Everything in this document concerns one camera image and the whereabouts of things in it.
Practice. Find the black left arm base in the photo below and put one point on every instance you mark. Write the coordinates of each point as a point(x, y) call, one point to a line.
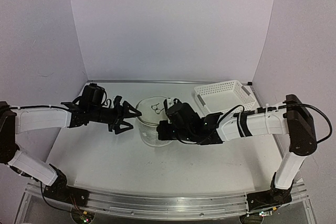
point(60, 191)

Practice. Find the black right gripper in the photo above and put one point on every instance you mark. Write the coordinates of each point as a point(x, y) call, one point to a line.
point(161, 130)

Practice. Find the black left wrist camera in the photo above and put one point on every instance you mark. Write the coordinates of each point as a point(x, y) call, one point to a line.
point(117, 101)

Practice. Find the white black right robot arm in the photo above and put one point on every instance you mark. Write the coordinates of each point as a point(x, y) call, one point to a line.
point(306, 126)

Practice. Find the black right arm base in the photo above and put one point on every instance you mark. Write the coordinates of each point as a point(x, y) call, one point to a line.
point(267, 199)

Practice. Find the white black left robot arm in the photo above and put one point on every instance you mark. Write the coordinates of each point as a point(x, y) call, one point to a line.
point(93, 105)

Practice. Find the white mesh laundry bag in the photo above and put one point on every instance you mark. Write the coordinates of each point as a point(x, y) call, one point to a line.
point(153, 112)

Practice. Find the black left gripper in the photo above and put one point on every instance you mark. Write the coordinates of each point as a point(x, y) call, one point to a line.
point(125, 113)

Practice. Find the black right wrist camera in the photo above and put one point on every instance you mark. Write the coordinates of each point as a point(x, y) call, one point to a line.
point(168, 103)

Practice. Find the white plastic perforated basket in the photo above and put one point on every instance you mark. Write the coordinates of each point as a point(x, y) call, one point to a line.
point(223, 96)

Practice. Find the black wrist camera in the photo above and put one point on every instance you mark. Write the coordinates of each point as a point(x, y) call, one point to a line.
point(117, 101)
point(168, 103)

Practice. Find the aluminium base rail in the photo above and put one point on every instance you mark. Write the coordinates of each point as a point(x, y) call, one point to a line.
point(169, 207)

